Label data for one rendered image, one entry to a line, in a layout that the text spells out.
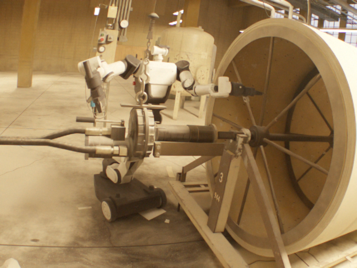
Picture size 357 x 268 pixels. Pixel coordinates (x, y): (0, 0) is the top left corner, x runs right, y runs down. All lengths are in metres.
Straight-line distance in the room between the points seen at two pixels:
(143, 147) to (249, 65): 1.39
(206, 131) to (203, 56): 4.72
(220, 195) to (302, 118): 1.74
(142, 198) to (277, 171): 1.45
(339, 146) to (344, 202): 0.28
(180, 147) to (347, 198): 0.97
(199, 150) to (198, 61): 4.72
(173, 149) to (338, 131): 0.91
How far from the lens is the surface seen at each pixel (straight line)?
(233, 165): 1.81
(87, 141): 1.49
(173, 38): 6.24
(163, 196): 2.50
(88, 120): 1.51
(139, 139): 1.44
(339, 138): 1.38
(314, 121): 3.48
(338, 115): 1.39
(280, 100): 2.97
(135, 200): 2.33
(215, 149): 1.66
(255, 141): 1.87
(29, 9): 10.34
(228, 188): 1.87
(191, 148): 1.59
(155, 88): 1.92
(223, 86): 1.66
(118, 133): 1.52
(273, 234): 1.56
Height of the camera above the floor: 1.34
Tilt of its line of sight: 15 degrees down
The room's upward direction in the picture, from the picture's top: 8 degrees clockwise
